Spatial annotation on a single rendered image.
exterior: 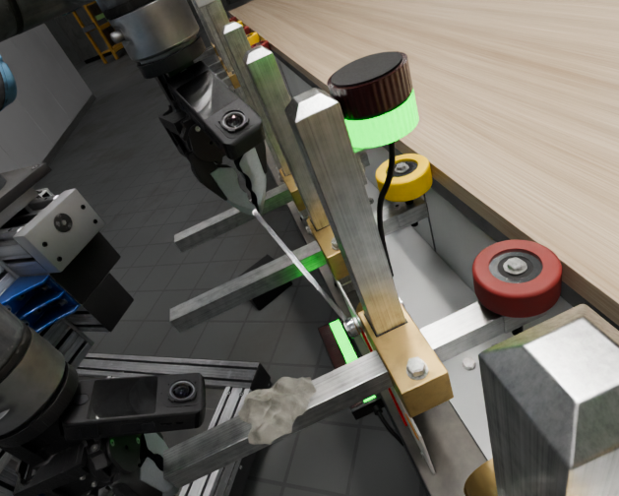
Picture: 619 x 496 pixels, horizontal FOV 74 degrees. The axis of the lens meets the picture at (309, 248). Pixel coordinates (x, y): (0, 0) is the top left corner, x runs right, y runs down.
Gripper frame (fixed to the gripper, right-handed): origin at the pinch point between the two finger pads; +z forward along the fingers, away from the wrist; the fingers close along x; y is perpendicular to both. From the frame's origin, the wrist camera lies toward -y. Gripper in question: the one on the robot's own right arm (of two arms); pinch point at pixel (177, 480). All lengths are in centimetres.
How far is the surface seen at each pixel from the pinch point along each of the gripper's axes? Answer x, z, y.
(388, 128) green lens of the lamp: -1.1, -28.0, -32.1
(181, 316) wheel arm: -23.6, -1.9, -2.1
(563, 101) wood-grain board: -24, -9, -67
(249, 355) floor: -88, 83, 13
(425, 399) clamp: 4.9, -2.7, -27.9
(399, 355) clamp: 1.1, -5.3, -27.5
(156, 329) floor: -129, 83, 55
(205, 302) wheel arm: -24.1, -2.1, -6.1
